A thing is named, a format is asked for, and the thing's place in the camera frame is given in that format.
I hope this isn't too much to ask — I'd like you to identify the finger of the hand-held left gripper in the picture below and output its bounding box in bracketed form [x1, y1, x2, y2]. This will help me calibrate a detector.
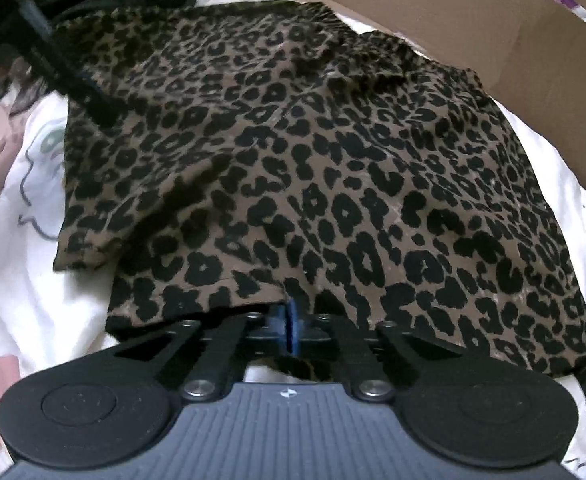
[13, 0, 122, 130]

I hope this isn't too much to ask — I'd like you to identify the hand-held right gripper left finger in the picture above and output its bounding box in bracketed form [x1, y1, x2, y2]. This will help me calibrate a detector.
[88, 302, 290, 402]

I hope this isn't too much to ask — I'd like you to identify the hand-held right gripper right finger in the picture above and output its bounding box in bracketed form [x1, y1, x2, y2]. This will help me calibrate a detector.
[289, 305, 494, 402]

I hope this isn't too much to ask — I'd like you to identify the leopard print skirt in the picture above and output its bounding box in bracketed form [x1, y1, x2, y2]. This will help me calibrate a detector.
[53, 1, 586, 386]

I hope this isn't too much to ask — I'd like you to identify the cream printed bedsheet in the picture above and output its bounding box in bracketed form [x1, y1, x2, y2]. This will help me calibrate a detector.
[0, 0, 586, 480]

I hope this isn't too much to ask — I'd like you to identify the brown folded cardboard sheet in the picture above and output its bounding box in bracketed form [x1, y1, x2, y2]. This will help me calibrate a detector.
[278, 0, 586, 198]

